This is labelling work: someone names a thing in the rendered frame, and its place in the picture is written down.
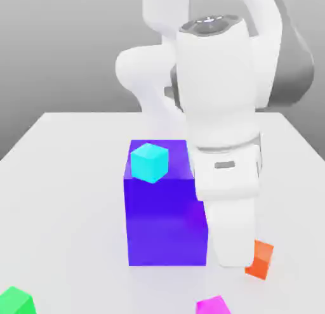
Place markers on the small cyan cube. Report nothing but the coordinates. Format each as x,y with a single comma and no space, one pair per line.
149,163

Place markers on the small magenta cube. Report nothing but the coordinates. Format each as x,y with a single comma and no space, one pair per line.
212,306

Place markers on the small green cube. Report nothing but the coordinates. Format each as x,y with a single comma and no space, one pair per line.
15,302

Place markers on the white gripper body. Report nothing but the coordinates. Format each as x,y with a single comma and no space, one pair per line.
232,230

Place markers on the large purple box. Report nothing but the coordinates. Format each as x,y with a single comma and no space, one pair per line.
162,222

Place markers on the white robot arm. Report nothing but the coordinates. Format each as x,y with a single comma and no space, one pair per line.
215,85

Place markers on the small orange cube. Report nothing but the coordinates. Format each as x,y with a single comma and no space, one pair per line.
260,268

